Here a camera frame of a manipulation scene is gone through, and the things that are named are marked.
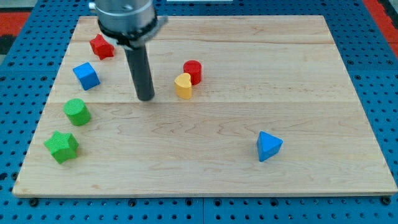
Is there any red star block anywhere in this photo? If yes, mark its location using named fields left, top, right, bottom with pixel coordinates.
left=90, top=34, right=114, bottom=60

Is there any green star block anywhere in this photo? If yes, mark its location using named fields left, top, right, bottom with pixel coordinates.
left=44, top=131, right=79, bottom=164

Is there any yellow heart block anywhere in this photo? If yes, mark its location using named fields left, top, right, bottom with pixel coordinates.
left=174, top=73, right=192, bottom=100

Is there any red cylinder block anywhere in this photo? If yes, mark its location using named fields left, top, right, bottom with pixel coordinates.
left=183, top=60, right=202, bottom=85

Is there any light wooden board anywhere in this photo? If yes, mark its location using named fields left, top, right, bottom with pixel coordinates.
left=13, top=16, right=397, bottom=198

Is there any blue triangle block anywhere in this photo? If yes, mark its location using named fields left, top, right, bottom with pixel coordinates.
left=256, top=131, right=283, bottom=162

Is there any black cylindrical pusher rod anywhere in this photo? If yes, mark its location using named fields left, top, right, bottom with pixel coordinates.
left=125, top=45, right=155, bottom=101

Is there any blue cube block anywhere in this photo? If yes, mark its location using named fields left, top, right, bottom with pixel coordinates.
left=73, top=62, right=100, bottom=91

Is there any green cylinder block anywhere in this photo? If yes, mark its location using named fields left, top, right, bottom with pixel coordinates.
left=63, top=98, right=91, bottom=126

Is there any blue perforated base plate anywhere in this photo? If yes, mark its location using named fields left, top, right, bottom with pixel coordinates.
left=1, top=0, right=397, bottom=223

